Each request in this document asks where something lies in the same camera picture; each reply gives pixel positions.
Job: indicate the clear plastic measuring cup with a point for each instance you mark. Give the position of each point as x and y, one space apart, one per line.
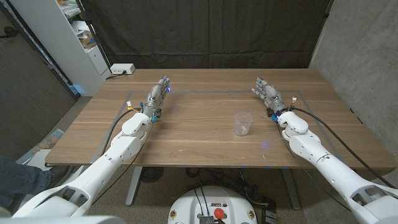
243 124

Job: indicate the person's leg in jeans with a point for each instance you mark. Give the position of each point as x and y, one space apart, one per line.
21 177

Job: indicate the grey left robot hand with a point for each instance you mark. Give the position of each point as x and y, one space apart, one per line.
155 96

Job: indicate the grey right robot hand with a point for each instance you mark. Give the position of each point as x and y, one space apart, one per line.
272 96

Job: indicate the black backdrop stand pole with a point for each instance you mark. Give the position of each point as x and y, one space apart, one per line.
94 35

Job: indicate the white shelf cabinet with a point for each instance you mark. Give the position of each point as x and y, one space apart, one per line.
62 46

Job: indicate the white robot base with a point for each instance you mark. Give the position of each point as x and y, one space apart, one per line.
186 205

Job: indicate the round black floor fan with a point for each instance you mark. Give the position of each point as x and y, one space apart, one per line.
151 174

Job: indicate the black fabric mat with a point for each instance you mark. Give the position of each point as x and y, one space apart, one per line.
205 31

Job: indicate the red emergency stop button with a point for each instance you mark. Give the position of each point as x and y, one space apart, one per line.
219 213

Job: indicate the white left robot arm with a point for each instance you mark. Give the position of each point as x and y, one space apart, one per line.
102 168

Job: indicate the person's dark shoe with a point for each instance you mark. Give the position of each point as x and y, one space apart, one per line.
59 174

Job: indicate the colourful picture book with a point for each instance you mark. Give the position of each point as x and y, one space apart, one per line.
48 141

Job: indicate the white paper pile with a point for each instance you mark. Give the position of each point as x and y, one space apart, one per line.
79 26

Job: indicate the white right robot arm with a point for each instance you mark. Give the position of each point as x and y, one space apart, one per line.
335 174

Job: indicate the black power adapter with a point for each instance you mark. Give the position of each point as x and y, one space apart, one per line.
269 215

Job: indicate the grey table leg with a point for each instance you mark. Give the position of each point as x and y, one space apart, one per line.
292 193
133 186

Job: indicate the white power strip box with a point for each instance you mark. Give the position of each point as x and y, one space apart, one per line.
122 68

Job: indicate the cardboard box on shelf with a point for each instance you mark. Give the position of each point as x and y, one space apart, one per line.
87 40

